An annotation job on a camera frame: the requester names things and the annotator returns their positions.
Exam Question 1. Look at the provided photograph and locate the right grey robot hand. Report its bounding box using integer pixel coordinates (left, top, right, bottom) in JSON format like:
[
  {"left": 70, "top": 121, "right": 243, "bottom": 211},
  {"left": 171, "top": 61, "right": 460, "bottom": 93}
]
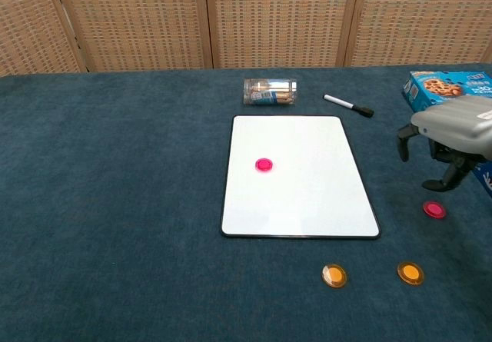
[{"left": 397, "top": 95, "right": 492, "bottom": 193}]

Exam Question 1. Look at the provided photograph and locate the yellow round magnet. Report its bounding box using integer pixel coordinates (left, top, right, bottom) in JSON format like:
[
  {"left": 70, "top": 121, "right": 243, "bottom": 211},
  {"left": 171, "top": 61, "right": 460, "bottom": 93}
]
[
  {"left": 321, "top": 264, "right": 348, "bottom": 290},
  {"left": 397, "top": 261, "right": 425, "bottom": 287}
]

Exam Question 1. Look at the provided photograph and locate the white magnetic whiteboard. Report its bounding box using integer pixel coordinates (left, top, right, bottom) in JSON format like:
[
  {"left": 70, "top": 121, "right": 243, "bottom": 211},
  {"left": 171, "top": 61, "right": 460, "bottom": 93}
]
[{"left": 220, "top": 115, "right": 381, "bottom": 241}]

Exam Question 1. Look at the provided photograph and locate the blue chocolate chip cookie box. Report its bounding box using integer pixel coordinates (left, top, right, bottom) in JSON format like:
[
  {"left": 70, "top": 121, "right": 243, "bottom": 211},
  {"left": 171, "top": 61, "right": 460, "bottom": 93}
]
[{"left": 401, "top": 71, "right": 492, "bottom": 115}]

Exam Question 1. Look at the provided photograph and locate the blue Oreo box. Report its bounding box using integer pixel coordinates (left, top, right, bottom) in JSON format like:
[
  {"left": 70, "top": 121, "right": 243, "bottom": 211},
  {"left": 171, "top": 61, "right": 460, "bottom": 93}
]
[{"left": 471, "top": 160, "right": 492, "bottom": 200}]

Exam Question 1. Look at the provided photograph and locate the white marker black cap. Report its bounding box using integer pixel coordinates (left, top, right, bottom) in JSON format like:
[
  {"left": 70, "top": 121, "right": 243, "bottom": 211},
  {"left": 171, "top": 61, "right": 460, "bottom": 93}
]
[{"left": 323, "top": 94, "right": 375, "bottom": 119}]

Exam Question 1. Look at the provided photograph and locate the clear plastic snack jar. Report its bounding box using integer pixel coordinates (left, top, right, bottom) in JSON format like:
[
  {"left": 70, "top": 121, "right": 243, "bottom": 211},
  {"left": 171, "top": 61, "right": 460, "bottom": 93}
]
[{"left": 243, "top": 78, "right": 298, "bottom": 107}]

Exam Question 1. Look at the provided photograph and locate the woven wooden folding screen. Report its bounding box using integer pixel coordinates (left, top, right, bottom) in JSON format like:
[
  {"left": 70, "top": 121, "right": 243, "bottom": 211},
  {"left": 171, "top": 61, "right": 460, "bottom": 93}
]
[{"left": 0, "top": 0, "right": 492, "bottom": 77}]

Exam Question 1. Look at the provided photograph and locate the dark blue table cloth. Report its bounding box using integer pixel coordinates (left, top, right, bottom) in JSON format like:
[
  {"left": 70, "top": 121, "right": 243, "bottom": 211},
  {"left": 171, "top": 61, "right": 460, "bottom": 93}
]
[{"left": 0, "top": 63, "right": 492, "bottom": 342}]

